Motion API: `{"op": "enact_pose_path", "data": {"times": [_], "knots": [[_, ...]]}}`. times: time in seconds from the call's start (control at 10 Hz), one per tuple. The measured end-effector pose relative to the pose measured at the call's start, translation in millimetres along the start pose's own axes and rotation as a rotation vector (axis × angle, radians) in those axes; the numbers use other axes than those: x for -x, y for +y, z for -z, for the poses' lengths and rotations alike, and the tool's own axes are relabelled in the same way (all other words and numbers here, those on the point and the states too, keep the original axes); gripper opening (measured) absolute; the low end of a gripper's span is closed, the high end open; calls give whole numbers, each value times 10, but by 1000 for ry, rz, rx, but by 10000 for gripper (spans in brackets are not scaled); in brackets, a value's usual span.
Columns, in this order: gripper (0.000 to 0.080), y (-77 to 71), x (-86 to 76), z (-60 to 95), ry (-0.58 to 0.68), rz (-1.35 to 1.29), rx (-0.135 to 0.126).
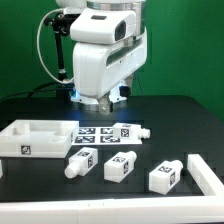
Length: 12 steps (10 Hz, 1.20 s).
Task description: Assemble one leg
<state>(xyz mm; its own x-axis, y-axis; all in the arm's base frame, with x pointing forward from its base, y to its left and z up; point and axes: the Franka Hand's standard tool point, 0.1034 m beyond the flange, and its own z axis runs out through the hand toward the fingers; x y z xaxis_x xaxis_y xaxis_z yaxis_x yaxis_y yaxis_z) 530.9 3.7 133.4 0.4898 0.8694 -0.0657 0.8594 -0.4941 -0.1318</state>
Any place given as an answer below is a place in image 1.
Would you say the white cable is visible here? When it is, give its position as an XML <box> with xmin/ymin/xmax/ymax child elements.
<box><xmin>36</xmin><ymin>8</ymin><xmax>75</xmax><ymax>84</ymax></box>

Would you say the black camera stand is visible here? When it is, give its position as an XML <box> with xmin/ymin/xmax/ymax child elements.
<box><xmin>43</xmin><ymin>13</ymin><xmax>76</xmax><ymax>98</ymax></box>

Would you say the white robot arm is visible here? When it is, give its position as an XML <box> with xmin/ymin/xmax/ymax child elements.
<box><xmin>55</xmin><ymin>0</ymin><xmax>147</xmax><ymax>115</ymax></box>

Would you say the black cable on table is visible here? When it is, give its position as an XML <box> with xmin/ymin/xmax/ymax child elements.
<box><xmin>0</xmin><ymin>81</ymin><xmax>73</xmax><ymax>104</ymax></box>

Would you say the white sheet with markers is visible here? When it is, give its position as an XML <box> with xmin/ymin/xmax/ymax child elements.
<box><xmin>73</xmin><ymin>127</ymin><xmax>142</xmax><ymax>145</ymax></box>

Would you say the white square tabletop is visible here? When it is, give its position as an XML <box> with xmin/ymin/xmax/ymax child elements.
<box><xmin>0</xmin><ymin>120</ymin><xmax>79</xmax><ymax>158</ymax></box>

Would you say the white L-shaped fence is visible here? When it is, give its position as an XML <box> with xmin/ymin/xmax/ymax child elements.
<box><xmin>0</xmin><ymin>154</ymin><xmax>224</xmax><ymax>224</ymax></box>

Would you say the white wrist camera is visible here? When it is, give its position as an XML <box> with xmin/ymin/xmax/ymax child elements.
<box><xmin>70</xmin><ymin>8</ymin><xmax>136</xmax><ymax>45</ymax></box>

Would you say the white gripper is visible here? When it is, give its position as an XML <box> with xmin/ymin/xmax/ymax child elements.
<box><xmin>73</xmin><ymin>36</ymin><xmax>147</xmax><ymax>115</ymax></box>

